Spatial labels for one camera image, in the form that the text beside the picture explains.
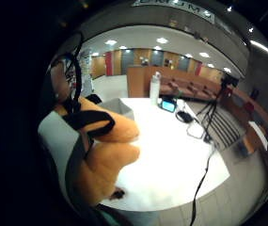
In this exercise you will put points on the grey open box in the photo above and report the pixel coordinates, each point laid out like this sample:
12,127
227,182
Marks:
119,108

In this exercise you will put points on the wooden counter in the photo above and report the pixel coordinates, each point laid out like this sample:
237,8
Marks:
138,82

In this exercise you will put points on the white bottle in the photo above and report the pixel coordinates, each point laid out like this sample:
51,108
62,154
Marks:
154,89

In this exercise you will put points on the small device with blue screen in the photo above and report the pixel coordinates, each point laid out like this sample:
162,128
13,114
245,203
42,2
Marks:
168,105

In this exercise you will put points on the black power adapter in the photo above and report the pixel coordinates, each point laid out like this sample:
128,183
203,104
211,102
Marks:
184,116

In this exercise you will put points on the the person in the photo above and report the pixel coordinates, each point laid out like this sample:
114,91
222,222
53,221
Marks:
56,138

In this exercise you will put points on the clear plastic case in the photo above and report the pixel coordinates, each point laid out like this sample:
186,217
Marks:
196,130

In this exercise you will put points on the brown bench seating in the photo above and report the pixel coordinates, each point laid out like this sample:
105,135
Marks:
188,88

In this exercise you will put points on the black tripod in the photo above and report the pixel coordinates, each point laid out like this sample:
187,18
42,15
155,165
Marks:
212,114

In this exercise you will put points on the group of ceiling lamps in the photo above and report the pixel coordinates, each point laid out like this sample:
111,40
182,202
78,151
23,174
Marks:
162,40

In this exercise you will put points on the black camera on tripod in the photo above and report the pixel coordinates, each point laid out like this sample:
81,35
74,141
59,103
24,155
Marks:
228,81

